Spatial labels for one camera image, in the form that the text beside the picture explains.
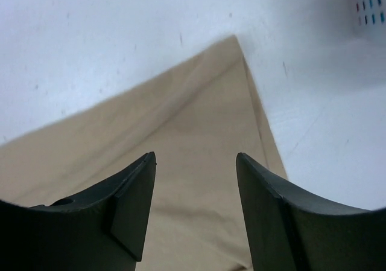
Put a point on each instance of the beige t shirt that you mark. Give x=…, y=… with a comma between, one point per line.
x=196, y=117

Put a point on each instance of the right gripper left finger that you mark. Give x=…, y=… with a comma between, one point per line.
x=100, y=228

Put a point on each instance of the white plastic basket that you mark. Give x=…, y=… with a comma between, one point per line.
x=369, y=19

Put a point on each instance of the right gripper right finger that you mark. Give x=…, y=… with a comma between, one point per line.
x=289, y=228

